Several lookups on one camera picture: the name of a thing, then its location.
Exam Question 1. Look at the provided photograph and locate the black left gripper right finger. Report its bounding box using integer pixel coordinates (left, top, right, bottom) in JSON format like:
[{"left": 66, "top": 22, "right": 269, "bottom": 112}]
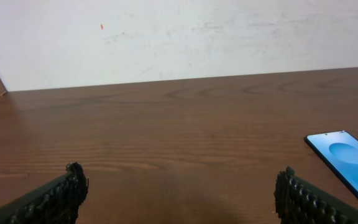
[{"left": 273, "top": 167, "right": 358, "bottom": 224}]

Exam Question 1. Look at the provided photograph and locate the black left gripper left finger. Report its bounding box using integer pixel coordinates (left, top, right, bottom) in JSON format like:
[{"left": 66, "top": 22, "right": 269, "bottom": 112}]
[{"left": 0, "top": 162, "right": 89, "bottom": 224}]

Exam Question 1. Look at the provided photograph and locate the blue Galaxy smartphone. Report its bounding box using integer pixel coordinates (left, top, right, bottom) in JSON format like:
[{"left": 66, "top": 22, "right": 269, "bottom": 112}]
[{"left": 305, "top": 131, "right": 358, "bottom": 199}]

